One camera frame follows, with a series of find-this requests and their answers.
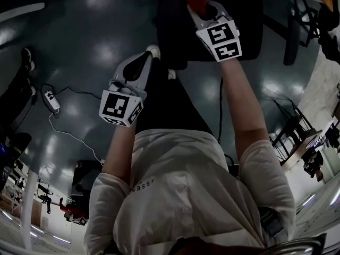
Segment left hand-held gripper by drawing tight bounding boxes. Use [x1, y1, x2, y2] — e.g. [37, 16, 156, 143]
[98, 50, 155, 128]

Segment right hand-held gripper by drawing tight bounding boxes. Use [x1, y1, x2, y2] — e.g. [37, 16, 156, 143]
[187, 0, 243, 63]

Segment black chair armrest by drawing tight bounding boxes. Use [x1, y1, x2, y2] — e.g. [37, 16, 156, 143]
[283, 17, 301, 66]

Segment person's left forearm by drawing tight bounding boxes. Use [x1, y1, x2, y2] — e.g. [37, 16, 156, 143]
[101, 123, 139, 182]

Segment person's right forearm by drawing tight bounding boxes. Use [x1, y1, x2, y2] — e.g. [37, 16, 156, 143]
[219, 58, 272, 165]

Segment person's left white shoe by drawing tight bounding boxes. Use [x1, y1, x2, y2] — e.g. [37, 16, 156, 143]
[146, 44, 162, 60]

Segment black mesh office chair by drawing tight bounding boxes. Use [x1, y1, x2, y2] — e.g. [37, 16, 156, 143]
[155, 0, 302, 71]

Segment person's black trousers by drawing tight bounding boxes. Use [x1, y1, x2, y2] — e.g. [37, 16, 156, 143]
[134, 50, 215, 143]

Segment white power strip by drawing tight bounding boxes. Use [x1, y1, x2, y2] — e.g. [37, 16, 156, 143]
[44, 90, 61, 114]

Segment black bag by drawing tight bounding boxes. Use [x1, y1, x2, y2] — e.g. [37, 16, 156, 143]
[71, 159, 104, 198]

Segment person's white shirt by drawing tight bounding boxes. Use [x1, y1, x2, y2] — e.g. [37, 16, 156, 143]
[84, 128, 298, 255]

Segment black floor cable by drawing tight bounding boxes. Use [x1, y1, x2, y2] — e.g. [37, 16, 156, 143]
[39, 83, 103, 100]

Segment white cable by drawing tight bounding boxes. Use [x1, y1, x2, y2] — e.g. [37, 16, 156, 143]
[48, 112, 105, 166]

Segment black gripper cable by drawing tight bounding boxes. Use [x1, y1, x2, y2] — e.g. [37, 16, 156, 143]
[217, 76, 224, 146]

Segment black metal desk frame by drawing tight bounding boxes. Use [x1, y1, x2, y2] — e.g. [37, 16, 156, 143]
[268, 96, 318, 162]

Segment grey backpack strap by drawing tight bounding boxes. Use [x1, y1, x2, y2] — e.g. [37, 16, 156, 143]
[258, 206, 287, 239]

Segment dark curved head mount bar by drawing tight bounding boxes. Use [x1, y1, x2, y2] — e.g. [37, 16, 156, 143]
[262, 232, 328, 255]

